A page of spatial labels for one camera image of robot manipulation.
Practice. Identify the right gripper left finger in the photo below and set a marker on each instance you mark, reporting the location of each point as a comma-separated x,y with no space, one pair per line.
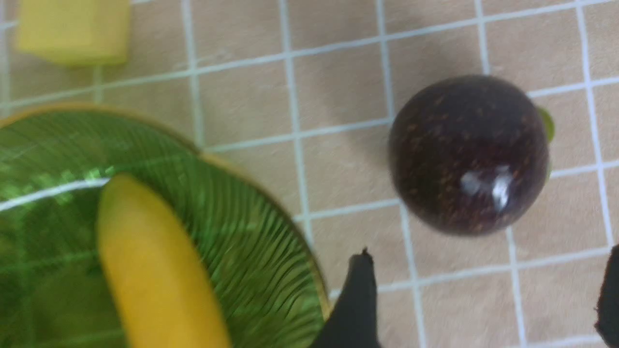
353,321

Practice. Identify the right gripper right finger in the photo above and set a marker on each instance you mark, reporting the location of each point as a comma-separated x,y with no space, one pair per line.
607,324

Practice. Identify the yellow toy banana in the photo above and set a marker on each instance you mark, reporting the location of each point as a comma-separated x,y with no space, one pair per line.
159,285

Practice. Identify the dark purple toy passion fruit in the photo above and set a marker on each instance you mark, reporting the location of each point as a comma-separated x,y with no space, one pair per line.
469,155

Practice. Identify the green glass leaf plate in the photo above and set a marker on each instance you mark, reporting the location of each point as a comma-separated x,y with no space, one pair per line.
55,162

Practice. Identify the yellow foam cube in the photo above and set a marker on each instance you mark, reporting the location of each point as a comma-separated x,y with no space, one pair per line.
75,32

